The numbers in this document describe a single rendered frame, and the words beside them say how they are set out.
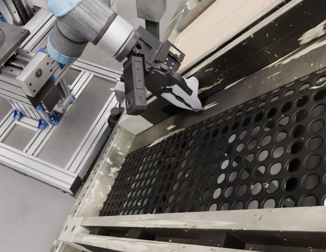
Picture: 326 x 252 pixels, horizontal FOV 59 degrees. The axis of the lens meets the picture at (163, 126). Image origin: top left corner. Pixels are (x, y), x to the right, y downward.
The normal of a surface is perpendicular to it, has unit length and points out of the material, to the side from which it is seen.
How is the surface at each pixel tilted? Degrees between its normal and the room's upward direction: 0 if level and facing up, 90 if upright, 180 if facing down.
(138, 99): 33
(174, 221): 56
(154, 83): 89
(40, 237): 0
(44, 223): 0
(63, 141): 0
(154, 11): 90
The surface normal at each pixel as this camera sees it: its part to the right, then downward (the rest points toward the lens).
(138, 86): 0.51, -0.25
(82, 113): 0.00, -0.52
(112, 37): 0.11, 0.38
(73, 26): -0.34, 0.79
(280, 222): -0.78, -0.53
